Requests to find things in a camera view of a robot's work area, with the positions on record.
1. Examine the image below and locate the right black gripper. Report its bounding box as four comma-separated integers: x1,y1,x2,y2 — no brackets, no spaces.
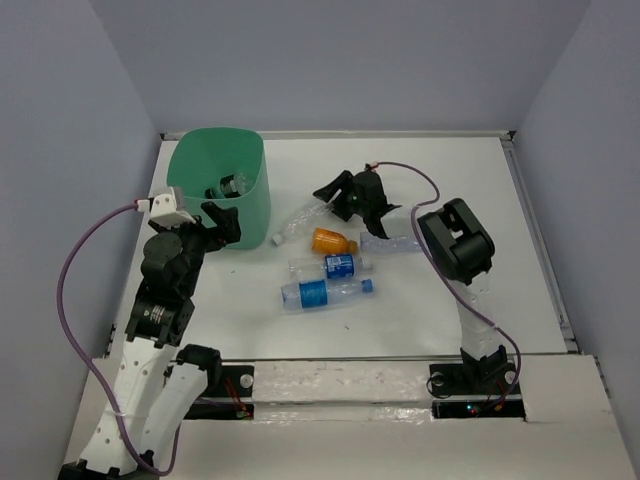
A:
314,169,368,220

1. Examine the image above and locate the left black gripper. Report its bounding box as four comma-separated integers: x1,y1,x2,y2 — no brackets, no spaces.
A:
149,201,240,295

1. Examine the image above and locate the clear bottle white cap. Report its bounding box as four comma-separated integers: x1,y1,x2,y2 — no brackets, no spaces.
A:
271,200,330,246

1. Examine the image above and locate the small bottle black label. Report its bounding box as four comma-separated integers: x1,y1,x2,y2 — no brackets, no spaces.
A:
205,173,255,199

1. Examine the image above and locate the crushed clear bottle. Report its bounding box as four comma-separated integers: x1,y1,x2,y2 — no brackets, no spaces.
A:
360,231,421,256

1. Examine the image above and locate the orange juice bottle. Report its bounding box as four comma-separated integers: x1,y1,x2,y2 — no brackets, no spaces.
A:
311,228,358,255

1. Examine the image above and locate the blue label bottle white cap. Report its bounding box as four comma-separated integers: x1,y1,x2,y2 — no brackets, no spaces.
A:
289,253,373,282

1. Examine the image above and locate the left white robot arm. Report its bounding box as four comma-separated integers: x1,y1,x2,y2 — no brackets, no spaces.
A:
56,194,241,479

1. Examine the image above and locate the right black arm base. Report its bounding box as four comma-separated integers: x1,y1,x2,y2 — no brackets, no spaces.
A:
426,363,526,420

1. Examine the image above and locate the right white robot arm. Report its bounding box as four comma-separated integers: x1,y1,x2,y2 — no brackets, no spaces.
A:
313,164,521,396

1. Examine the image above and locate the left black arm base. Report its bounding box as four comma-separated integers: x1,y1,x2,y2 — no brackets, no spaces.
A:
185,365,255,421

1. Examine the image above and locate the green plastic bin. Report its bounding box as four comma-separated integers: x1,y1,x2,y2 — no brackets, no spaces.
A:
166,127,271,250

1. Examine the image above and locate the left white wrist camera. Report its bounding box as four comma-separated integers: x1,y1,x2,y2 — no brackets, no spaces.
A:
149,187,196,229

